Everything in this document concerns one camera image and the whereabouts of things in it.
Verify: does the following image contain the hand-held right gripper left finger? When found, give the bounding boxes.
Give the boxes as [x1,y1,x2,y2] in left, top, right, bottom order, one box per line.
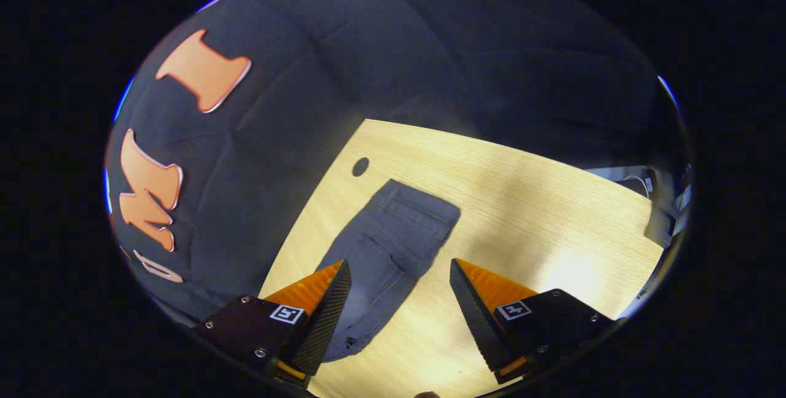
[193,259,352,388]

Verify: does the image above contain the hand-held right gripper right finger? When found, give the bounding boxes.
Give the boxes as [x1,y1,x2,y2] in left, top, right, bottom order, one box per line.
[449,257,618,386]

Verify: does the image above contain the dark blue jeans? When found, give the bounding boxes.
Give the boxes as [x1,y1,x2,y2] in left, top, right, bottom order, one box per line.
[319,178,462,363]

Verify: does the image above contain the black backdrop cloth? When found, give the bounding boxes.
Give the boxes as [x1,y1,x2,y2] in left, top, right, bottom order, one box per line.
[103,0,683,326]

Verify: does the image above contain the white cable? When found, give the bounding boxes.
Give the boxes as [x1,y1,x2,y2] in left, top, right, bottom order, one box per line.
[620,174,654,197]

